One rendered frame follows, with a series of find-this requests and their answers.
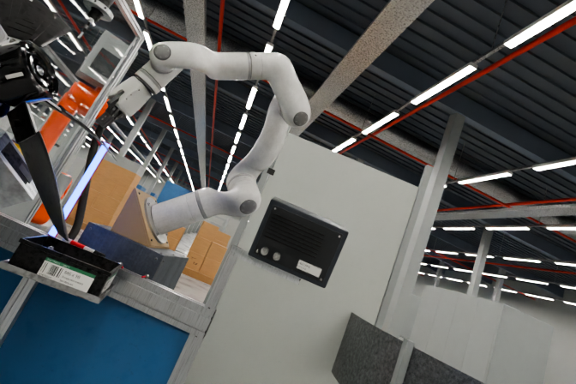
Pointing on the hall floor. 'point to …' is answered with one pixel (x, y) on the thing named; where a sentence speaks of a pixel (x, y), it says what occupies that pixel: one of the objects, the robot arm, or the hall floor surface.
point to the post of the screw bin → (15, 306)
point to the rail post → (185, 360)
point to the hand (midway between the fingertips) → (105, 120)
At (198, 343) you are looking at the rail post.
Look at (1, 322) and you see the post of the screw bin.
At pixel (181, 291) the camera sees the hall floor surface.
